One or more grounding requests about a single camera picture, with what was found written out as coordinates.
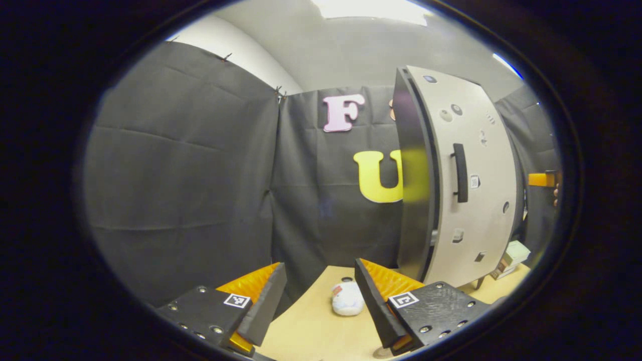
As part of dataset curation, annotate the black door handle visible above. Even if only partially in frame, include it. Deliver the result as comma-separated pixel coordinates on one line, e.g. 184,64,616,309
449,143,469,204

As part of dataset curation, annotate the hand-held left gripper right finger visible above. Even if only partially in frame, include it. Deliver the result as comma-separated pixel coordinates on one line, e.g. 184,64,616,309
354,258,495,356

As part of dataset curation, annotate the large ceiling light panel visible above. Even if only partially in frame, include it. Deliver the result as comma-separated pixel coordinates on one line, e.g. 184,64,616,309
310,0,433,27

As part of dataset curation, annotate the green book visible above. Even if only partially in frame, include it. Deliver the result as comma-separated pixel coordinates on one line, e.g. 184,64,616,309
504,240,532,267

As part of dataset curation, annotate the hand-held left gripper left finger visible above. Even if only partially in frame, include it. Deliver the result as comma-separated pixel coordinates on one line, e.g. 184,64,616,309
155,262,288,357

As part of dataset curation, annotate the dark grey cabinet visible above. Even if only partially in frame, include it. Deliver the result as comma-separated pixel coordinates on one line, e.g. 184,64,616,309
392,66,486,291

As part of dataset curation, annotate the white plush toy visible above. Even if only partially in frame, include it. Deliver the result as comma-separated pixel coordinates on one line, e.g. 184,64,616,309
331,280,366,317

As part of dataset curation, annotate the black backdrop cloth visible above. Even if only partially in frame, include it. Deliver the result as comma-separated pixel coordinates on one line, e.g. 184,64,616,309
83,40,560,321

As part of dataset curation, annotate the beige cabinet door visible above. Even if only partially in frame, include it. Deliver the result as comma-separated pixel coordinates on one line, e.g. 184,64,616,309
405,65,519,288

